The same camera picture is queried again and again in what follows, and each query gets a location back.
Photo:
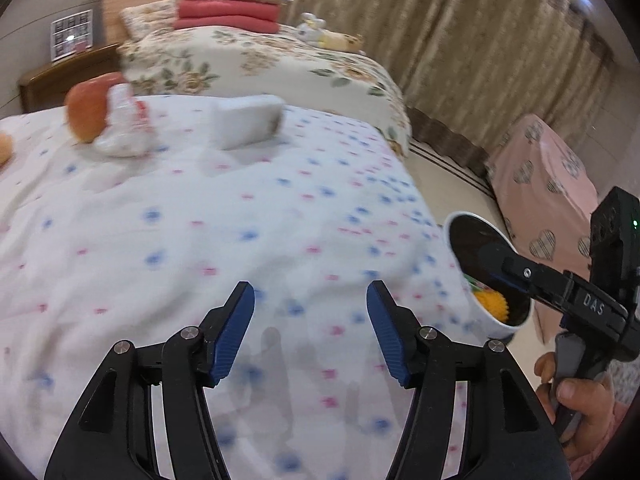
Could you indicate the floral pillow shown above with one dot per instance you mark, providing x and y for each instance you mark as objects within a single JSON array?
[{"x": 150, "y": 17}]

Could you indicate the floral bedspread bed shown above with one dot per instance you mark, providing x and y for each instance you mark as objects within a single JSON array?
[{"x": 300, "y": 70}]

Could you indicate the orange green snack packet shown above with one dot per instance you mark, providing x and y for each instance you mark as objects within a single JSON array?
[{"x": 470, "y": 284}]

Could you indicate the white framed calendar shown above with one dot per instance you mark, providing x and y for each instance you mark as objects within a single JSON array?
[{"x": 72, "y": 35}]

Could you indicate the pink heart print cover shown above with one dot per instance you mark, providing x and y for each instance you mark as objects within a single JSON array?
[{"x": 540, "y": 185}]

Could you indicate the red folded blanket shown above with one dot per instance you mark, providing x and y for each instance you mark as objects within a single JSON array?
[{"x": 225, "y": 15}]

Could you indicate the person's right hand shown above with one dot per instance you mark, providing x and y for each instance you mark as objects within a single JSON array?
[{"x": 582, "y": 394}]

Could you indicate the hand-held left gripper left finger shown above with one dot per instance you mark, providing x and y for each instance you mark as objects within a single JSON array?
[{"x": 232, "y": 330}]

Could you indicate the white plush rabbit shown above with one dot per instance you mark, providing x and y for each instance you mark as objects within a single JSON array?
[{"x": 310, "y": 29}]

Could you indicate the white dotted bedsheet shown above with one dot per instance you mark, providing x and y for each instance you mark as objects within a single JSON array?
[{"x": 200, "y": 220}]

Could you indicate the tan teddy bear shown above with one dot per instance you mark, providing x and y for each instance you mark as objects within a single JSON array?
[{"x": 4, "y": 150}]

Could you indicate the beige patterned curtain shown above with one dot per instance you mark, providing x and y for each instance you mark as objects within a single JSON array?
[{"x": 425, "y": 35}]

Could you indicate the yellow spiky ball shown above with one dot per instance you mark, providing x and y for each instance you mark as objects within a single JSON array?
[{"x": 492, "y": 305}]

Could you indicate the white trash can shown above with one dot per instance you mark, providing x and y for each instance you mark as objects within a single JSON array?
[{"x": 480, "y": 316}]

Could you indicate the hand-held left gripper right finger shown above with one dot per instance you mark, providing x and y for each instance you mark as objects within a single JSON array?
[{"x": 385, "y": 325}]

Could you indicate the white plastic bag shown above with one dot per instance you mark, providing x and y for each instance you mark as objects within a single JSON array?
[{"x": 122, "y": 135}]

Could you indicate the white box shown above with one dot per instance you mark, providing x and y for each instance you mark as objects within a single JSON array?
[{"x": 245, "y": 122}]

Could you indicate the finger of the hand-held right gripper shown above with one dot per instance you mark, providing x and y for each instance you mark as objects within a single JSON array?
[{"x": 525, "y": 275}]

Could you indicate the yellow plush bear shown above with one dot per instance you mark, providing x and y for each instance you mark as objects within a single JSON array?
[{"x": 342, "y": 41}]

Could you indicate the wooden nightstand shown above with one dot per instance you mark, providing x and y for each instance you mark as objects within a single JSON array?
[{"x": 65, "y": 80}]

